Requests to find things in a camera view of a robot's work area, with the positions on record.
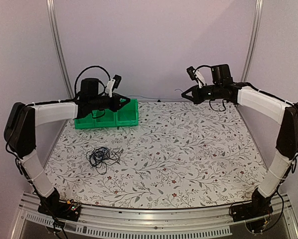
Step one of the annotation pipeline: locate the grey thin cable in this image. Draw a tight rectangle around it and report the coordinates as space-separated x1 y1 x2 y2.
128 89 189 102

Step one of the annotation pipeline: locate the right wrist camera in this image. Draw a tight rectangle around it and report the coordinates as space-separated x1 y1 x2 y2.
186 66 196 81

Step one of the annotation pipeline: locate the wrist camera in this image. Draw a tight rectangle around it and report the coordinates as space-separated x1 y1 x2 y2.
105 75 122 98
186 66 196 81

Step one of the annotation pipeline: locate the black cable pile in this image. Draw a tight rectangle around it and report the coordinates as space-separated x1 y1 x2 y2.
86 146 124 175

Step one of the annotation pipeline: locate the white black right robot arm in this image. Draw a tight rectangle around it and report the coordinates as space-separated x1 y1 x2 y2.
181 82 298 217

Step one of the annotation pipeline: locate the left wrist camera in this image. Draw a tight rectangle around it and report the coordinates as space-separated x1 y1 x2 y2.
105 75 122 98

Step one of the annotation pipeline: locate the aluminium front frame rail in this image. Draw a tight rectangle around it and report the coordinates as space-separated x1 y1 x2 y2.
11 193 298 239

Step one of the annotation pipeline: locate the aluminium back left post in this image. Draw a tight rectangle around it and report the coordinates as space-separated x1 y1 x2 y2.
45 0 77 100

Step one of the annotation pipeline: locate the floral patterned table mat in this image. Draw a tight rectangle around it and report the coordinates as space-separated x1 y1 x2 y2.
45 102 267 209

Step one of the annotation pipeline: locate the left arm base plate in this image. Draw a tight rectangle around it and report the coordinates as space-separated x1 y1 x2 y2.
38 200 82 222

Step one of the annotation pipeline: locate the aluminium post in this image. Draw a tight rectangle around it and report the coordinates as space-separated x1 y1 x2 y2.
45 0 77 100
241 0 264 82

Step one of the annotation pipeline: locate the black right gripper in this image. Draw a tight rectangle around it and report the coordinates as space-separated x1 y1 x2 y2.
181 84 222 105

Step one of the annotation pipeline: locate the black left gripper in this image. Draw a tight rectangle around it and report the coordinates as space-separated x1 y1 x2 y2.
90 93 131 112

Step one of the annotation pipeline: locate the green bin middle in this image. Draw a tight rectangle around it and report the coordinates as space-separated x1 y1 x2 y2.
93 109 116 128

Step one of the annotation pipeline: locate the green bin right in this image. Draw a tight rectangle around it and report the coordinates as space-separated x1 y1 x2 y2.
116 99 139 126

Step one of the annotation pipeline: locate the aluminium back right post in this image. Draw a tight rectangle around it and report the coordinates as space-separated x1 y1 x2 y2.
241 0 264 82

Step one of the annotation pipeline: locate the green bin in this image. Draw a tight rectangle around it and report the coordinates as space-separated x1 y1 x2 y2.
93 109 116 128
116 99 139 126
74 114 95 129

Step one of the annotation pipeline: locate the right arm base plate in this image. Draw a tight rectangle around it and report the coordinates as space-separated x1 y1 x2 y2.
229 202 273 234

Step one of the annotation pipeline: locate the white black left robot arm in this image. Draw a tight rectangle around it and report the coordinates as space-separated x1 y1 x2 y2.
4 75 131 216

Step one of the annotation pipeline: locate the green bin left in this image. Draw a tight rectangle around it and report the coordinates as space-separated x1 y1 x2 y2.
74 114 95 129

